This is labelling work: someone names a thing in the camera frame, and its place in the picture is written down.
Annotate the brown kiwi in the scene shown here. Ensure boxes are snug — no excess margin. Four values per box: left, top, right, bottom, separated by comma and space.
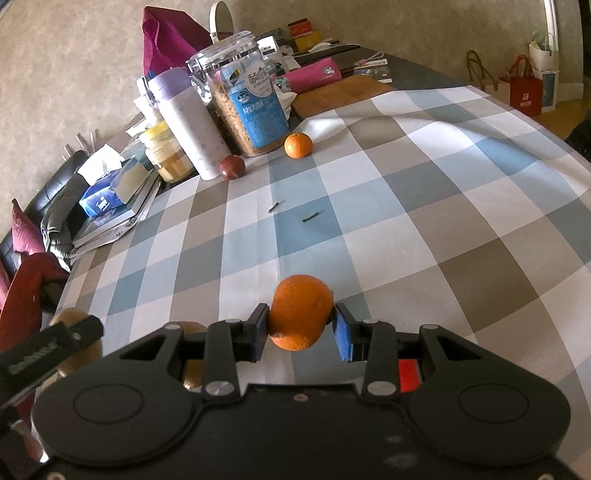
177, 320, 209, 391
49, 308, 103, 378

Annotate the mandarin orange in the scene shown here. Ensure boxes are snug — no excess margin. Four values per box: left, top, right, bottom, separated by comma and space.
269, 274, 334, 352

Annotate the red tomato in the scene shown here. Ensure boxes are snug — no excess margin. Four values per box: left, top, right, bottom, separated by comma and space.
399, 359, 422, 393

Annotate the black leather sofa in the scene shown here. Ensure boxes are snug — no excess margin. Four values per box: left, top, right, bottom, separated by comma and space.
1, 150, 88, 278

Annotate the pink cushion near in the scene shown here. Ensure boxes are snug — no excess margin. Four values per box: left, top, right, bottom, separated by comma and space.
11, 198, 45, 255

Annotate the grey jacket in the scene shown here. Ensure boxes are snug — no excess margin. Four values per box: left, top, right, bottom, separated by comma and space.
40, 173, 89, 272

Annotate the checkered tablecloth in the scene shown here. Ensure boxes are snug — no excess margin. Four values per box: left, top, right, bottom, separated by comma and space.
59, 87, 590, 476

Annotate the stack of books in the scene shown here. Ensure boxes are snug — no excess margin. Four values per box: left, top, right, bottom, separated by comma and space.
68, 172, 161, 259

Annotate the dark plum near bottle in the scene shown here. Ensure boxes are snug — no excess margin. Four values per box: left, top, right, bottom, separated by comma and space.
219, 155, 246, 181

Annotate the blue tissue box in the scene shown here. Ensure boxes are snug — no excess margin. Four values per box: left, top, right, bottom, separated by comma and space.
79, 158, 150, 217

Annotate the yellow lid glass jar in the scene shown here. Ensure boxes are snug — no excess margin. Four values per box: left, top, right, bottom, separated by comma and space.
139, 121, 195, 184

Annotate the small far mandarin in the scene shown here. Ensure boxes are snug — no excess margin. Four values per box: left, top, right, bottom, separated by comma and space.
283, 132, 314, 160

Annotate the white lilac thermos bottle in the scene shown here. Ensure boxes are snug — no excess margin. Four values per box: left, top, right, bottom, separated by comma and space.
148, 67, 230, 180

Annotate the brown wooden board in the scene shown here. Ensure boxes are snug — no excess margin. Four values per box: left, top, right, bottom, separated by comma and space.
291, 75, 393, 120

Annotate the clear cereal jar blue label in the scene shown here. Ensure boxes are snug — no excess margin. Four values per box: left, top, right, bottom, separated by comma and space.
186, 31, 290, 157

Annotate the pink pencil case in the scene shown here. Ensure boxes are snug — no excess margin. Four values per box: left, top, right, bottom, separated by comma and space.
274, 57, 342, 94

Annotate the brown paper bag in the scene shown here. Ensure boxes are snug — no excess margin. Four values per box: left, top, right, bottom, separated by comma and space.
466, 50, 510, 104

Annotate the red shopping bag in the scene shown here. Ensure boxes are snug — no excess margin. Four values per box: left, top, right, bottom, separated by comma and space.
506, 54, 543, 117

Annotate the magenta bag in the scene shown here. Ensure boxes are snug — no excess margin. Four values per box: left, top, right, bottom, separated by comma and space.
142, 6, 212, 75

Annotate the round white mirror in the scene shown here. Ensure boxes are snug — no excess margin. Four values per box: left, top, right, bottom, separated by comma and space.
209, 1, 235, 43

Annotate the white shopping bag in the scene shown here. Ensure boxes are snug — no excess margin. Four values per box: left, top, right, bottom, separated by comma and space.
528, 31, 560, 113

